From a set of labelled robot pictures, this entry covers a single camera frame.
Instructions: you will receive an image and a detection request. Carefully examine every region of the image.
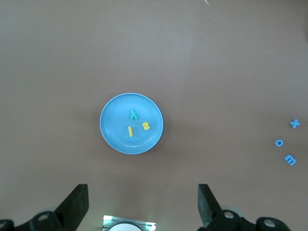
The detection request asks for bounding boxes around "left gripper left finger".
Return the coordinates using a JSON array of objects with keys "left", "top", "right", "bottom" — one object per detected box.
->
[{"left": 0, "top": 184, "right": 89, "bottom": 231}]

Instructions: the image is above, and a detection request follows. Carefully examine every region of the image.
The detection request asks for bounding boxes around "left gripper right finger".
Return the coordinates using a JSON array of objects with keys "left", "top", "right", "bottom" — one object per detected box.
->
[{"left": 197, "top": 183, "right": 292, "bottom": 231}]

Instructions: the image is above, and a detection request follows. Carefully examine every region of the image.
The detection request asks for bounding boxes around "blue plate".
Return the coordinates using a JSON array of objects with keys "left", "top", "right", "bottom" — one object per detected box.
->
[{"left": 99, "top": 92, "right": 165, "bottom": 155}]

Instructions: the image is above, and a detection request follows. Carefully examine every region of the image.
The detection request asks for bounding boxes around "blue letter m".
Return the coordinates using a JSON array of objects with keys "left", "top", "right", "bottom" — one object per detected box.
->
[{"left": 283, "top": 154, "right": 297, "bottom": 167}]

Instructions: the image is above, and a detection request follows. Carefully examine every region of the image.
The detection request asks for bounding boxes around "brown table cover sheet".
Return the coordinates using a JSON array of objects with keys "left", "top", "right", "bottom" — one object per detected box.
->
[{"left": 0, "top": 0, "right": 308, "bottom": 231}]

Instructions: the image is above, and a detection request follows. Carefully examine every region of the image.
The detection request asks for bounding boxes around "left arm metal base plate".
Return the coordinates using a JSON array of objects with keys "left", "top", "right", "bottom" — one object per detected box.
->
[{"left": 103, "top": 215, "right": 156, "bottom": 231}]

